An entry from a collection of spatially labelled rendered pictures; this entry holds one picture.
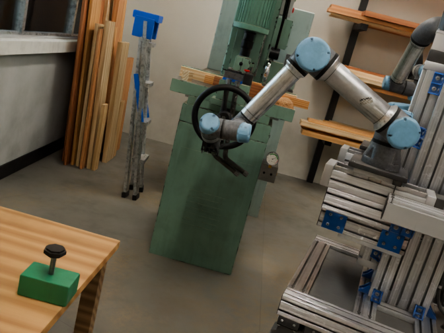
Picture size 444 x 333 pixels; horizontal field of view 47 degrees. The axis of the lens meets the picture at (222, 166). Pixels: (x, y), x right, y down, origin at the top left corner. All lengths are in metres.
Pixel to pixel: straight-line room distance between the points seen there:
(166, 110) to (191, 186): 2.50
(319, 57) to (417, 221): 0.68
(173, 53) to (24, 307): 3.94
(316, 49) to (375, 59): 3.11
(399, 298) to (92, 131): 2.33
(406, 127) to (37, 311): 1.31
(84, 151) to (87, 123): 0.21
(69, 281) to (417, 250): 1.56
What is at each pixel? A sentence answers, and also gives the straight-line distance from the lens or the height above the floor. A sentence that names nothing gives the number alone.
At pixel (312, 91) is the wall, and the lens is 4.84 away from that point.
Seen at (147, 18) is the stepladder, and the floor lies 1.13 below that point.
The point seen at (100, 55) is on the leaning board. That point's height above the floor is 0.80.
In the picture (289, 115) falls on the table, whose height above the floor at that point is 0.87.
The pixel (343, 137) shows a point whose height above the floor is 0.56.
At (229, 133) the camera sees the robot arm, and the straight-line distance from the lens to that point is 1.87.
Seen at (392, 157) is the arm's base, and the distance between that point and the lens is 2.03.
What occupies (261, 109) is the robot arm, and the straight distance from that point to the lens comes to 1.98.
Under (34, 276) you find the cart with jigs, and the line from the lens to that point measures 1.17.
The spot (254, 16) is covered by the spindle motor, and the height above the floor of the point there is 1.26.
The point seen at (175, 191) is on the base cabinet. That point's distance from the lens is 2.53.
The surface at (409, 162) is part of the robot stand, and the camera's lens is 2.27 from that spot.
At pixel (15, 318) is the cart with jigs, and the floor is 0.53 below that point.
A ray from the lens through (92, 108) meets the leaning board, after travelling 3.67.
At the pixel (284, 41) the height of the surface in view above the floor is 1.19.
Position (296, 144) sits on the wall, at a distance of 4.90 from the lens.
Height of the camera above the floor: 1.17
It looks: 15 degrees down
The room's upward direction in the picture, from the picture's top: 14 degrees clockwise
